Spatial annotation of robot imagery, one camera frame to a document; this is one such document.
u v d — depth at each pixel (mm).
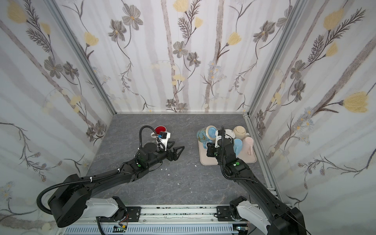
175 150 692
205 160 940
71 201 410
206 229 703
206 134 767
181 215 757
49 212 435
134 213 734
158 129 1012
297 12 700
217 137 715
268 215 473
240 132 983
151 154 607
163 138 675
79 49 831
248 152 956
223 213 735
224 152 583
